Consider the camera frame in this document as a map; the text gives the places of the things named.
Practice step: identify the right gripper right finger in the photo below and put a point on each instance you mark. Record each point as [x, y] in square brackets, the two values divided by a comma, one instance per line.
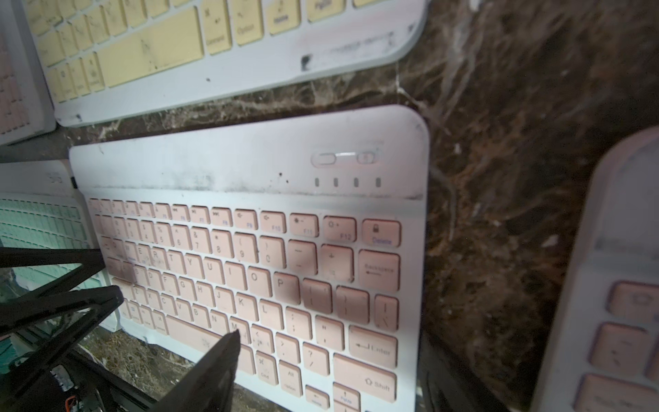
[209, 385]

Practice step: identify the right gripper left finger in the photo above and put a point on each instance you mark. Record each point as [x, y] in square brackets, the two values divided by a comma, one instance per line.
[57, 298]

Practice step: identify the near green keyboard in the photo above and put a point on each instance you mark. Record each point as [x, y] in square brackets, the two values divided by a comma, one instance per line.
[42, 208]

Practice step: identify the left pink keyboard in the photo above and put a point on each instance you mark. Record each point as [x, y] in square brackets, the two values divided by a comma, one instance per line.
[26, 107]

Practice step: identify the centre yellow keyboard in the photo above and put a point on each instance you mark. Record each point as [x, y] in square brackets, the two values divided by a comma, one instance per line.
[107, 60]

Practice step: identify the right near pink keyboard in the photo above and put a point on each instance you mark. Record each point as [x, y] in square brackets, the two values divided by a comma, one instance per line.
[602, 353]

